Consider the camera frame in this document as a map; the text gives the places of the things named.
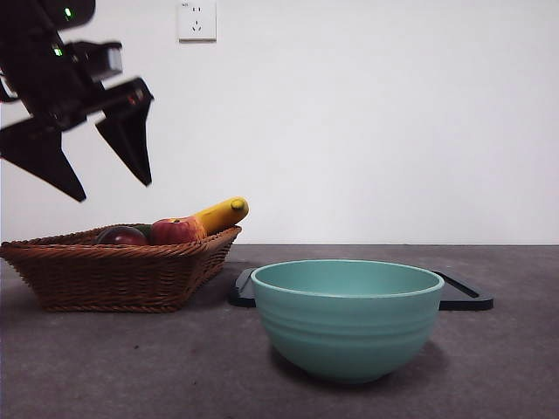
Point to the yellow banana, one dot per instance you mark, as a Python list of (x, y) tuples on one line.
[(220, 216)]

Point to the green fruit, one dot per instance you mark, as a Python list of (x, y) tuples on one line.
[(144, 230)]

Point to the teal ribbed bowl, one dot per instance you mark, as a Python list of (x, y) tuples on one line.
[(349, 331)]

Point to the black rectangular tray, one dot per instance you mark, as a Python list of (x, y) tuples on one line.
[(242, 299)]

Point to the red apple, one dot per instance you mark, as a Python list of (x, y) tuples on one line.
[(172, 233)]

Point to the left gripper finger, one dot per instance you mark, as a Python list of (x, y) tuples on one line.
[(39, 153), (131, 139)]

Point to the white wall socket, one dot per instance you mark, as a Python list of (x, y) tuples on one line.
[(197, 22)]

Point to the brown wicker basket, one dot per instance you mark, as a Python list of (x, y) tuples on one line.
[(109, 279)]

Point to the dark red plum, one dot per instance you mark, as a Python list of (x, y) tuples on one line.
[(122, 238)]

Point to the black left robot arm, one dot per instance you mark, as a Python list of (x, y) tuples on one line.
[(30, 13)]

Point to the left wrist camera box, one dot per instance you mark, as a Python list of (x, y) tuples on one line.
[(102, 59)]

